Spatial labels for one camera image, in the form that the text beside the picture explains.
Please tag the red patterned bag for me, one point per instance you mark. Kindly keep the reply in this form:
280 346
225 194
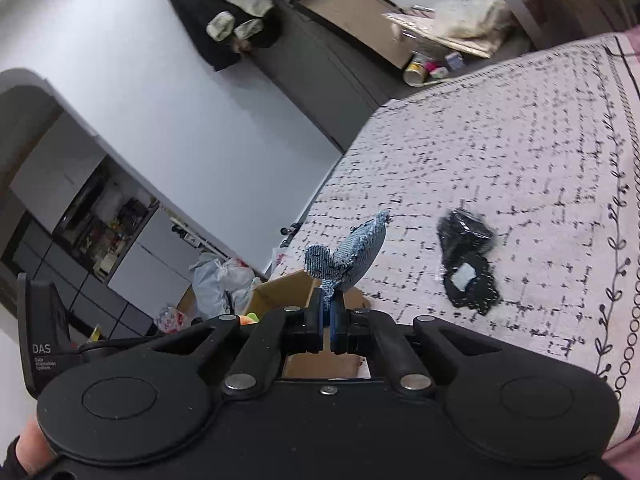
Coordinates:
278 262

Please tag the patterned tote bag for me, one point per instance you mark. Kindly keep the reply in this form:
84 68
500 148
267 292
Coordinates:
450 40

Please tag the water bottle pack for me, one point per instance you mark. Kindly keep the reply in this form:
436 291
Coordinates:
172 319

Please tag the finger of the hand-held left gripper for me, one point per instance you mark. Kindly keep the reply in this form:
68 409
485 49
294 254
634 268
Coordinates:
115 346

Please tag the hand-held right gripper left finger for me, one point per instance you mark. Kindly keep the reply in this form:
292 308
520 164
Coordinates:
316 320

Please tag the black plastic packet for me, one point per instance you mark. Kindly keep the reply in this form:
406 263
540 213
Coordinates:
460 232

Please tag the person's left forearm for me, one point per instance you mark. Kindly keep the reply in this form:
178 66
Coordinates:
10 462

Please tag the clear plastic bag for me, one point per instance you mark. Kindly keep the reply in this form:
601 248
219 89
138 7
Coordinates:
475 10

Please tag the small pale box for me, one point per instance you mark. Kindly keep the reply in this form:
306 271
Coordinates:
454 61

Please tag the dark hanging coat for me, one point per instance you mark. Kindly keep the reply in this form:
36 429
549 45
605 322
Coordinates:
200 10

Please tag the white black-printed blanket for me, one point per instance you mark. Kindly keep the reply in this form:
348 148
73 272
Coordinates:
500 135

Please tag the brown cardboard box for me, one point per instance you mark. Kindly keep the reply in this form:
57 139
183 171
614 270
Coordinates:
295 287

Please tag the dark grey door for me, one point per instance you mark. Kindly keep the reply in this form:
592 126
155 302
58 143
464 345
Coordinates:
320 75

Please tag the grey-blue plastic bag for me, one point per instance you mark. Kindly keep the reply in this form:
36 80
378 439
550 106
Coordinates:
207 285

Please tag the burger squishy toy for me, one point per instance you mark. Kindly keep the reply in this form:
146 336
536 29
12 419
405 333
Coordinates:
247 318

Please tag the grey wall cabinet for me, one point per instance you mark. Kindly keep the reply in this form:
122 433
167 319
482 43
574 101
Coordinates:
150 250

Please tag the denim fabric toy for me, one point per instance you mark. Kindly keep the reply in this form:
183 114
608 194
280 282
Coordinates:
360 247

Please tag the person's left hand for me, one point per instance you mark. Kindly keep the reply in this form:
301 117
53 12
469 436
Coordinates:
35 447

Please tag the black dumbbell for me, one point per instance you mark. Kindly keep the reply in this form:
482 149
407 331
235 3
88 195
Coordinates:
290 232

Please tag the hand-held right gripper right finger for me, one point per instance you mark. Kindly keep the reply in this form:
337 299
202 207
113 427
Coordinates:
337 322

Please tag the yellow paper can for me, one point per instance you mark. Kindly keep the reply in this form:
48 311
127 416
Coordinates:
416 70

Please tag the black picture frame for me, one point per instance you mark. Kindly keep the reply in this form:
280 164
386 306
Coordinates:
350 10

